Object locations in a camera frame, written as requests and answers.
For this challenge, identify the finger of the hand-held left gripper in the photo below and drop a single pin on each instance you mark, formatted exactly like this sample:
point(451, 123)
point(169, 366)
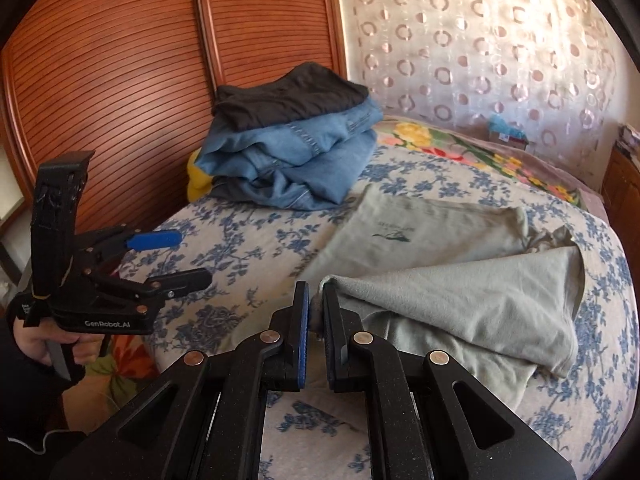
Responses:
point(185, 280)
point(152, 240)

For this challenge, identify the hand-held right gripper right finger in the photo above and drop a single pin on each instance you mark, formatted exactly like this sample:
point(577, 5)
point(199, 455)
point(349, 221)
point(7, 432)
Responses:
point(331, 340)

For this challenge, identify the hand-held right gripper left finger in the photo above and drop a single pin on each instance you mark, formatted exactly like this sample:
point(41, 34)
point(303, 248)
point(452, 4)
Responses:
point(301, 340)

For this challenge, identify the beige t-shirt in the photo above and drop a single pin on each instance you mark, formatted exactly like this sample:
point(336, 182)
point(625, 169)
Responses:
point(450, 290)

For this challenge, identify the person's left forearm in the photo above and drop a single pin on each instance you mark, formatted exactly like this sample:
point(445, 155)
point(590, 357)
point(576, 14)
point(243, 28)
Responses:
point(25, 405)

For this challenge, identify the dark brown pants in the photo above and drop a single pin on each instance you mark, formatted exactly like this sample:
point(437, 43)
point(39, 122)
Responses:
point(285, 95)

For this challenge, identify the person's left hand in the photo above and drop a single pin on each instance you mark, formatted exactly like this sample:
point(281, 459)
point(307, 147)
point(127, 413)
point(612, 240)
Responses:
point(30, 341)

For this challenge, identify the blue floral bedsheet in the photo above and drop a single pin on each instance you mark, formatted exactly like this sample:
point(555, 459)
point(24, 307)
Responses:
point(250, 250)

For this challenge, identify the yellow cloth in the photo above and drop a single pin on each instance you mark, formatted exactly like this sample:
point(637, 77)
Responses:
point(197, 180)

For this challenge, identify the slatted wooden headboard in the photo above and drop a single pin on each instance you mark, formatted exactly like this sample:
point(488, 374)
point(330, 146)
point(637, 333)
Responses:
point(125, 85)

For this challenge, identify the blue denim jeans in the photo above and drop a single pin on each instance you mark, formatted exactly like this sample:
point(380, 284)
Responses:
point(320, 180)
point(280, 145)

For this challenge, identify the colourful floral blanket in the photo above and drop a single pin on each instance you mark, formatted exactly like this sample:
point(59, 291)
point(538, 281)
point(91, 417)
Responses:
point(450, 142)

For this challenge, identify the small box with blue bag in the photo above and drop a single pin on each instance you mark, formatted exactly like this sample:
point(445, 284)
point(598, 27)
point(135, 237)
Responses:
point(506, 131)

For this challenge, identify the wooden cabinet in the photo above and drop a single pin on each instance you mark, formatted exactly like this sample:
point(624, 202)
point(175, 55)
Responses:
point(620, 190)

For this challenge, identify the circle-patterned sheer curtain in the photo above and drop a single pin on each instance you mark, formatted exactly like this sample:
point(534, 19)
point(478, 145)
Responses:
point(450, 35)

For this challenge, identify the clutter of small items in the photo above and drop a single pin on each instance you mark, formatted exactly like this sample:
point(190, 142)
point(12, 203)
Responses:
point(629, 140)

